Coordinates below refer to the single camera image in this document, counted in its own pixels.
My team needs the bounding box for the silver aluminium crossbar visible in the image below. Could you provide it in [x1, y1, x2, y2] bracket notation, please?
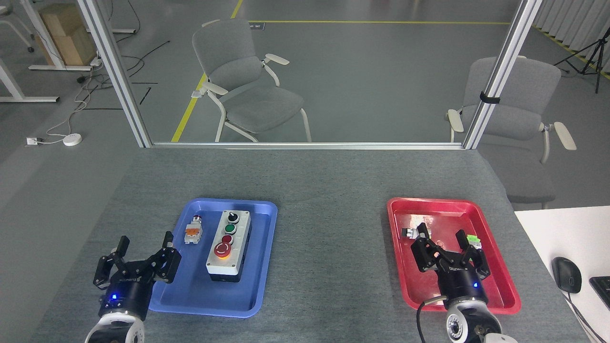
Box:
[150, 141, 466, 151]

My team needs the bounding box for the white side desk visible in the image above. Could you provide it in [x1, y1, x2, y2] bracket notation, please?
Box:
[513, 205, 610, 343]

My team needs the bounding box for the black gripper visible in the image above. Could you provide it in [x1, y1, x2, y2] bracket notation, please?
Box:
[93, 232, 182, 321]
[410, 222, 492, 306]

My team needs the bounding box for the red push button switch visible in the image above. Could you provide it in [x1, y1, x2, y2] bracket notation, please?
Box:
[184, 215, 204, 246]

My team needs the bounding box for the blue plastic tray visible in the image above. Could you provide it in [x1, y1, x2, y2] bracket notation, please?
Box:
[148, 198, 279, 319]

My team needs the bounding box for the grey control box with buttons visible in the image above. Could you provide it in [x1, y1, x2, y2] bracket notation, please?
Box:
[205, 210, 253, 283]

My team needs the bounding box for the white floor cable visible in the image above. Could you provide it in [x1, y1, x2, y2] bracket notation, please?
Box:
[37, 79, 98, 144]

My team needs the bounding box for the grey chair with white armrests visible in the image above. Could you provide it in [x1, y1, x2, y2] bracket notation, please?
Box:
[191, 18, 313, 143]
[446, 55, 578, 211]

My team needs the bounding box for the black tripod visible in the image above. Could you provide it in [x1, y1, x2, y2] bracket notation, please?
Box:
[553, 26, 610, 94]

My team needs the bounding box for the white desk frame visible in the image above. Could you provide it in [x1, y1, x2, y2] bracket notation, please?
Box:
[0, 0, 94, 104]

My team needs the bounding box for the black push button switch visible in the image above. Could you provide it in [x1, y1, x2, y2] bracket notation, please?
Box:
[401, 223, 432, 242]

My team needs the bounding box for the red plastic tray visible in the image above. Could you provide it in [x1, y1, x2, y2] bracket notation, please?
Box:
[386, 197, 522, 315]

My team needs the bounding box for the black floor cable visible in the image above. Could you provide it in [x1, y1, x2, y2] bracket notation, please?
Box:
[76, 40, 172, 92]

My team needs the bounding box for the black keyboard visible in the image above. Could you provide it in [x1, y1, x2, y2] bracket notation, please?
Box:
[589, 276, 610, 311]

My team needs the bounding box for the black computer mouse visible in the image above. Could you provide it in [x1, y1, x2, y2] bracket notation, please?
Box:
[551, 256, 583, 294]

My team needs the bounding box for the silver aluminium post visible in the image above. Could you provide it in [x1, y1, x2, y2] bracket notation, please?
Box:
[76, 0, 153, 149]
[462, 0, 544, 150]

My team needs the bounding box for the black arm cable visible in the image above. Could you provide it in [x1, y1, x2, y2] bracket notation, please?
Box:
[416, 294, 449, 343]

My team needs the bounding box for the black mouse cable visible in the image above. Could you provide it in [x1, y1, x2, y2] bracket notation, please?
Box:
[566, 291, 607, 343]

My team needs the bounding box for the brown cardboard box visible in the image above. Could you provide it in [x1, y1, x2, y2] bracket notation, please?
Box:
[35, 2, 99, 67]

